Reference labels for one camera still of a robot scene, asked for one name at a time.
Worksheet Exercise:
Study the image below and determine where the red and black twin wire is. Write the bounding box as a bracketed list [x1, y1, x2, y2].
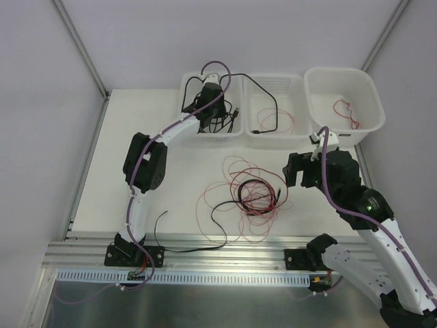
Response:
[153, 169, 284, 254]

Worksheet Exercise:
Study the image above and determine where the thin pink wire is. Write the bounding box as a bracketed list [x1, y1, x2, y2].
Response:
[195, 155, 294, 243]

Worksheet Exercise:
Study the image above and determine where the thick black printed cable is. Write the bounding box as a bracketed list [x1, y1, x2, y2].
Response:
[184, 71, 279, 135]

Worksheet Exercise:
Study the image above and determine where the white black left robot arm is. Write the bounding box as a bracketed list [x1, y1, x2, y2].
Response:
[114, 81, 225, 266]

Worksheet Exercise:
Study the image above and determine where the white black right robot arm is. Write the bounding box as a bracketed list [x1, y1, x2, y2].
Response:
[283, 149, 436, 327]

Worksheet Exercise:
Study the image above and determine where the white perforated middle basket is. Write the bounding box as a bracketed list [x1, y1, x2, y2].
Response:
[243, 74, 313, 150]

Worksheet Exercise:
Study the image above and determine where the white perforated basket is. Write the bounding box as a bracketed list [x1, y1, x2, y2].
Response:
[176, 70, 244, 147]
[243, 74, 313, 150]

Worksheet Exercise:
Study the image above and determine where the white deep right basket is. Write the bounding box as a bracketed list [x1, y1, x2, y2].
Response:
[303, 67, 386, 147]

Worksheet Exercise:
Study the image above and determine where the white perforated left basket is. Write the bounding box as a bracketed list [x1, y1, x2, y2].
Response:
[176, 70, 244, 147]

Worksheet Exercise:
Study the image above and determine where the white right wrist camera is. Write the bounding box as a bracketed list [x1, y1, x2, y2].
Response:
[309, 131, 339, 161]

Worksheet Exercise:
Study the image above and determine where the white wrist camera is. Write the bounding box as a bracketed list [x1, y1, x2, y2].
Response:
[199, 72, 220, 85]
[309, 131, 339, 161]

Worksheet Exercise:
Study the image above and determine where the pink wire in middle basket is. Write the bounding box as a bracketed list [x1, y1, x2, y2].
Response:
[255, 107, 296, 136]

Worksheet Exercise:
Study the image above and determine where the red wire in right basket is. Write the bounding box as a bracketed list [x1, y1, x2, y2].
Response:
[333, 98, 360, 131]

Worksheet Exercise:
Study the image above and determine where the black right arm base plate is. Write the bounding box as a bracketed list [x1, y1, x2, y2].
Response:
[284, 249, 328, 272]

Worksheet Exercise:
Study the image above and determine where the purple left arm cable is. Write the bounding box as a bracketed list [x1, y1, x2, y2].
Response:
[124, 60, 233, 291]

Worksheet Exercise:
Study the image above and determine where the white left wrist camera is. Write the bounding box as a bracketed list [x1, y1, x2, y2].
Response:
[199, 72, 220, 85]

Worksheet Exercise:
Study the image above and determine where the right aluminium corner post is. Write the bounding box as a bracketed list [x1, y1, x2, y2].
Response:
[361, 0, 412, 72]

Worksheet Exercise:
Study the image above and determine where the aluminium corner post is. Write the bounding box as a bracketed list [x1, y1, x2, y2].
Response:
[361, 0, 412, 72]
[51, 0, 110, 100]

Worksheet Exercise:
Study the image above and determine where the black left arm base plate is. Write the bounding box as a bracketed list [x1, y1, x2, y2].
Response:
[104, 244, 165, 268]

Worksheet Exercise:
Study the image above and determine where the aluminium rail frame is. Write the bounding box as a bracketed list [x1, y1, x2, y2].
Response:
[42, 88, 424, 328]

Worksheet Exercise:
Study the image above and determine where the left aluminium corner post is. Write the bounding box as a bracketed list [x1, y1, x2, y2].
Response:
[51, 0, 110, 100]

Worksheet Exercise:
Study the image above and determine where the white slotted cable duct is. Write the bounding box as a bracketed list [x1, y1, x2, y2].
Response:
[57, 269, 310, 288]

